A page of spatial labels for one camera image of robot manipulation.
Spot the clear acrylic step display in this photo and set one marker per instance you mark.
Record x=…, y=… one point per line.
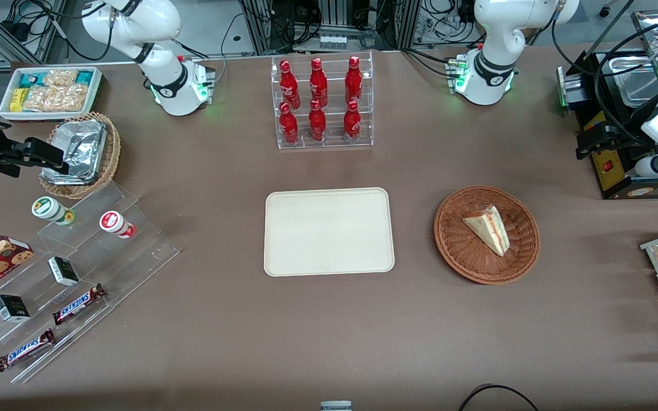
x=140, y=251

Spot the steel warmer pan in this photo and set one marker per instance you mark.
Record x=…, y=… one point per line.
x=632, y=80

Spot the red cola bottle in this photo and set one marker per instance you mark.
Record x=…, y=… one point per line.
x=353, y=80
x=317, y=123
x=318, y=83
x=352, y=123
x=288, y=125
x=289, y=85

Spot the black hot food warmer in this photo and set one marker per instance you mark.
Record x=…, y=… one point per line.
x=614, y=177

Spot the white rectangular snack bin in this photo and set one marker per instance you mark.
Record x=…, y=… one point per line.
x=96, y=85

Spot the grey box with green light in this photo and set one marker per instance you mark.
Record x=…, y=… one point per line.
x=572, y=91

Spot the red lid yogurt cup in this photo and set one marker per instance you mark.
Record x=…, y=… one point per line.
x=115, y=222

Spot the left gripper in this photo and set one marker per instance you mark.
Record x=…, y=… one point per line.
x=618, y=135

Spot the silver foil container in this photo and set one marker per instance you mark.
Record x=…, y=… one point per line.
x=80, y=151

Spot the small grey device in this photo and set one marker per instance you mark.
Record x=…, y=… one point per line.
x=336, y=406

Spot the cream rectangular plastic tray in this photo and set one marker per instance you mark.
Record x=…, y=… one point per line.
x=329, y=231

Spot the clear rice cracker bag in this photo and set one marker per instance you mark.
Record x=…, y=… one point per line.
x=61, y=77
x=55, y=98

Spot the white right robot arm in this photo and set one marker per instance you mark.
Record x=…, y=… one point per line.
x=157, y=23

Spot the clear acrylic bottle rack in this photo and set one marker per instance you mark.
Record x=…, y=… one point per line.
x=332, y=142

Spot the small black carton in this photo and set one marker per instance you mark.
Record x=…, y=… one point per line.
x=63, y=271
x=12, y=308

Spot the teal snack packet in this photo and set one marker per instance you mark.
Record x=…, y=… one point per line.
x=30, y=80
x=84, y=77

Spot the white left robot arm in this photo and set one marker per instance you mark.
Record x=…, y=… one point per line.
x=494, y=34

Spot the white power strip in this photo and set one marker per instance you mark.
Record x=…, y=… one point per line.
x=332, y=41

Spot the brown Snickers bar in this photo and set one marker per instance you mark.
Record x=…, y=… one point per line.
x=25, y=350
x=77, y=304

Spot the yellow snack packet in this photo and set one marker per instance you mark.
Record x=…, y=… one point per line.
x=18, y=100

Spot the tan wicker basket with foil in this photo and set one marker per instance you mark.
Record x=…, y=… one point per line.
x=113, y=154

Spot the green lid yogurt cup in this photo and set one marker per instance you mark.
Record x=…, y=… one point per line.
x=49, y=209

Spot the triangle sandwich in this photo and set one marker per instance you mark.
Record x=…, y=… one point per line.
x=489, y=228

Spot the brown round wicker basket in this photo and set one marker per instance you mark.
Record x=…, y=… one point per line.
x=466, y=251

